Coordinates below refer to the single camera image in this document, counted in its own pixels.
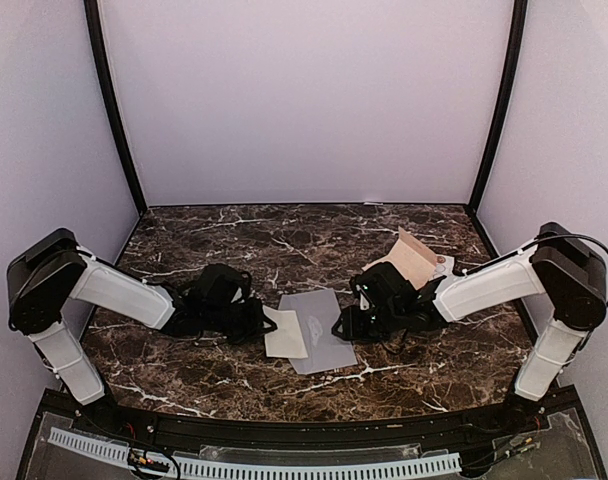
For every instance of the black frame post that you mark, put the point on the black frame post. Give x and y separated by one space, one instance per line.
103 73
510 64

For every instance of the right black frame post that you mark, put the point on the right black frame post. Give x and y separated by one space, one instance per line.
510 64

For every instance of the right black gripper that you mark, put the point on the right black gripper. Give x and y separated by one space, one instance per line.
351 327

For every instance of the white slotted cable duct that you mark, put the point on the white slotted cable duct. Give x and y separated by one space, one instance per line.
244 463

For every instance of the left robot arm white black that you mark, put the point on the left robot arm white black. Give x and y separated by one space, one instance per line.
55 270

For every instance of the black front table rail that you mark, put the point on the black front table rail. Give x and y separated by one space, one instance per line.
463 428

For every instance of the grey envelope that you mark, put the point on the grey envelope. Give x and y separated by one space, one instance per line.
317 311

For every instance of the white sticker sheet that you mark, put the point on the white sticker sheet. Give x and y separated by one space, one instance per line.
444 266

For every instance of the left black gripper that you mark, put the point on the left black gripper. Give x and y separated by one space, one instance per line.
255 328

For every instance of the beige decorated letter paper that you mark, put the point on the beige decorated letter paper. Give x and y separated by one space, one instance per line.
287 340

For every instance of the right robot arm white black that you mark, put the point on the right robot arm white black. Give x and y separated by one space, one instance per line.
403 291

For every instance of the left black frame post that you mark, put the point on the left black frame post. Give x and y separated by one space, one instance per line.
103 73

